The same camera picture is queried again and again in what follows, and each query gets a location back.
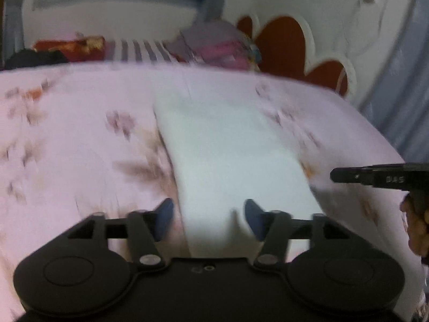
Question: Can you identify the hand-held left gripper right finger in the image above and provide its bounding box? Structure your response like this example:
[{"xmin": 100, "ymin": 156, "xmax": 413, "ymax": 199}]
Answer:
[{"xmin": 243, "ymin": 199, "xmax": 356, "ymax": 272}]

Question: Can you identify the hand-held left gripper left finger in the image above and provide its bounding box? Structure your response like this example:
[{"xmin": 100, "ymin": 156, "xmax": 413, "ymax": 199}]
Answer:
[{"xmin": 67, "ymin": 197, "xmax": 175, "ymax": 271}]

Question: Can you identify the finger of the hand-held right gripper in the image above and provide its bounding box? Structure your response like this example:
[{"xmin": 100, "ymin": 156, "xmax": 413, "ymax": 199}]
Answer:
[{"xmin": 330, "ymin": 166, "xmax": 375, "ymax": 186}]

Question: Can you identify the white small garment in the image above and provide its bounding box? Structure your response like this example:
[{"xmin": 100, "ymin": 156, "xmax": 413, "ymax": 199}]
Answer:
[{"xmin": 152, "ymin": 70, "xmax": 324, "ymax": 259}]

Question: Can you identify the pile of pink clothes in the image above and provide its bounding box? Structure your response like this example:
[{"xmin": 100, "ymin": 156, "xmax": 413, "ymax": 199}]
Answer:
[{"xmin": 167, "ymin": 19, "xmax": 262, "ymax": 73}]

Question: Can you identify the person's right hand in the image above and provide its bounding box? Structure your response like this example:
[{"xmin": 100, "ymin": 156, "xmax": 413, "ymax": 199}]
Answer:
[{"xmin": 400, "ymin": 193, "xmax": 429, "ymax": 258}]

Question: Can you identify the grey-blue curtain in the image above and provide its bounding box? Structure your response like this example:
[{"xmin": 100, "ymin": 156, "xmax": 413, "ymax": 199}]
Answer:
[
  {"xmin": 195, "ymin": 0, "xmax": 237, "ymax": 27},
  {"xmin": 0, "ymin": 0, "xmax": 29, "ymax": 65},
  {"xmin": 358, "ymin": 0, "xmax": 429, "ymax": 163}
]

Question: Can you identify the pink floral bed sheet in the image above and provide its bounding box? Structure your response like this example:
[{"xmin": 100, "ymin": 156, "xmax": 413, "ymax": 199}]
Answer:
[{"xmin": 0, "ymin": 60, "xmax": 429, "ymax": 322}]

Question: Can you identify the white headboard with red shapes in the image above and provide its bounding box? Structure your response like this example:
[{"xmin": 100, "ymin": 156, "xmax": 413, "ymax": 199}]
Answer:
[{"xmin": 220, "ymin": 0, "xmax": 418, "ymax": 108}]

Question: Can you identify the striped pillow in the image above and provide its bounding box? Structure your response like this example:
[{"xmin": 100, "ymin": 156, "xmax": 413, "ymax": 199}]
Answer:
[{"xmin": 106, "ymin": 38, "xmax": 179, "ymax": 63}]

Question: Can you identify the dark cloth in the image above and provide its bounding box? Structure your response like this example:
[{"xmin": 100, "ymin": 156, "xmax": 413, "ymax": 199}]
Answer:
[{"xmin": 4, "ymin": 49, "xmax": 70, "ymax": 70}]

